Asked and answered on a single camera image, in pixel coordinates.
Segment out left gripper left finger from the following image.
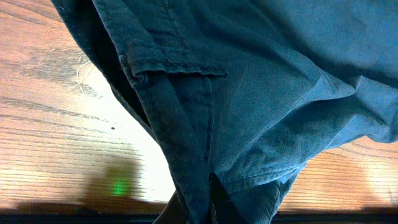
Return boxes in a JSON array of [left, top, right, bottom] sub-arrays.
[[153, 192, 187, 224]]

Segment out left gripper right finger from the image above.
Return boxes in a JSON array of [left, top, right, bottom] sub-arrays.
[[208, 173, 247, 224]]

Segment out dark blue shorts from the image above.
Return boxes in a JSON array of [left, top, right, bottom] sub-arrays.
[[54, 0, 397, 223]]

